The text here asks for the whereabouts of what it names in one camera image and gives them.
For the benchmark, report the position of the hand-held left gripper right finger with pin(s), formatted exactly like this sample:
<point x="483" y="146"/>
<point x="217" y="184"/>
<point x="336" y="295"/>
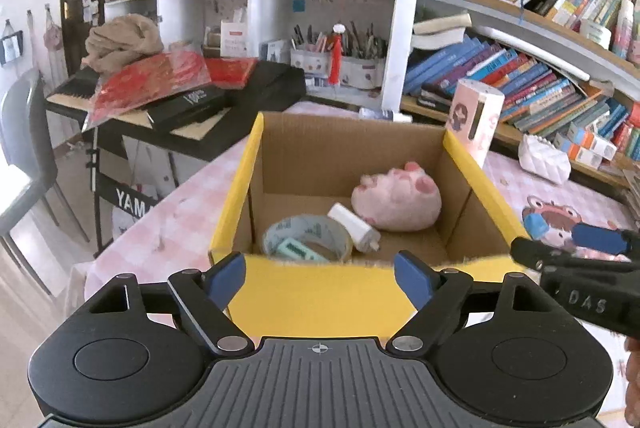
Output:
<point x="414" y="279"/>

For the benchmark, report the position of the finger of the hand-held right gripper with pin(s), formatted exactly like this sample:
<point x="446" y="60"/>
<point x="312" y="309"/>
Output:
<point x="600" y="238"/>
<point x="550" y="255"/>

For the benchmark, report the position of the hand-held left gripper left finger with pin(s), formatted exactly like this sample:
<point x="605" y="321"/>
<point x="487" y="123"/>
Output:
<point x="226" y="280"/>

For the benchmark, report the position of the pink plush pig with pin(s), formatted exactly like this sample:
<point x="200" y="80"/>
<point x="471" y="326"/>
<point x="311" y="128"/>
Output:
<point x="400" y="200"/>

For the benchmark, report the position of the white small bottle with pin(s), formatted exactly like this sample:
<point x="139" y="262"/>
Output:
<point x="352" y="225"/>

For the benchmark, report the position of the yellow cardboard box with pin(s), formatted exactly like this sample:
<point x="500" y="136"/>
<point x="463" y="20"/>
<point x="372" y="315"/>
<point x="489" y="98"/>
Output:
<point x="310" y="288"/>

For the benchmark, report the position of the yellow tape roll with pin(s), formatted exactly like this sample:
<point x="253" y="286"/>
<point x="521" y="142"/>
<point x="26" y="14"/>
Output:
<point x="325" y="233"/>

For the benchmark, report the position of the pink printed tablecloth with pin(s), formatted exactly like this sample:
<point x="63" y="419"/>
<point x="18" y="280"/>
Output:
<point x="165" y="218"/>

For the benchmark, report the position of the orange blue white carton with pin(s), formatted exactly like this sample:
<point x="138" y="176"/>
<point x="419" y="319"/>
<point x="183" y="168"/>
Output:
<point x="592" y="140"/>
<point x="575" y="152"/>

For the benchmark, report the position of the white quilted pouch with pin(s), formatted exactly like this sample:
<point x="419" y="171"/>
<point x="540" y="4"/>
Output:
<point x="542" y="160"/>

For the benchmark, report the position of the red boxed book set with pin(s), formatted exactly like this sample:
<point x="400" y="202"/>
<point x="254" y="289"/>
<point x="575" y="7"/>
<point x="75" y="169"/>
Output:
<point x="630" y="127"/>

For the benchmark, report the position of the black keyboard stand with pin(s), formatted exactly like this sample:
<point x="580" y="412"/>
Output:
<point x="130" y="193"/>

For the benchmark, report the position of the pink humidifier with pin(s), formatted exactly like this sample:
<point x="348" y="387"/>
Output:
<point x="475" y="117"/>

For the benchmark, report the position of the black electronic keyboard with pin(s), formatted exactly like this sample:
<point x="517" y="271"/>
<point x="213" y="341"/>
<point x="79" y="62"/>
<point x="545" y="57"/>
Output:
<point x="240" y="102"/>

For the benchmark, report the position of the white cream jar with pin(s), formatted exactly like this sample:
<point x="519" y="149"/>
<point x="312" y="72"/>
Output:
<point x="596" y="32"/>

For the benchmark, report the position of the flat red package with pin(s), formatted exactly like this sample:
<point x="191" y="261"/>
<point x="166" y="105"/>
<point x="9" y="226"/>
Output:
<point x="232" y="71"/>

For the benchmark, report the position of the white pastel bottle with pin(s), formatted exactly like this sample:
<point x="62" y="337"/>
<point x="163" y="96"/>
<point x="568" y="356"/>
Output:
<point x="623" y="27"/>

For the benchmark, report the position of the red paper packets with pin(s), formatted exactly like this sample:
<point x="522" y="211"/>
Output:
<point x="145" y="82"/>

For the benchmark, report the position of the pen holder with pens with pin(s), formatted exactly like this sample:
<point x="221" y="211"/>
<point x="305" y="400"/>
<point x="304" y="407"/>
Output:
<point x="350" y="57"/>

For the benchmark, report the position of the white red label box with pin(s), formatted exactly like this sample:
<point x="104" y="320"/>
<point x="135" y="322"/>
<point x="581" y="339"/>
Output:
<point x="234" y="40"/>

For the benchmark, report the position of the white wooden bookshelf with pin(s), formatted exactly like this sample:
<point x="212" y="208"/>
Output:
<point x="400" y="32"/>

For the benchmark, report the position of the dark grey chair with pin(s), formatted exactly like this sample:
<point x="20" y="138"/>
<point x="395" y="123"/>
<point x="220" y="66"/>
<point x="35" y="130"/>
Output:
<point x="25" y="132"/>

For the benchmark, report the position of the stack of white books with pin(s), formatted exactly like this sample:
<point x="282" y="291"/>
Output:
<point x="440" y="30"/>

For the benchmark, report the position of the beige crumpled cloth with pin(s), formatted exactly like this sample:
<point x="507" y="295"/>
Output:
<point x="125" y="42"/>

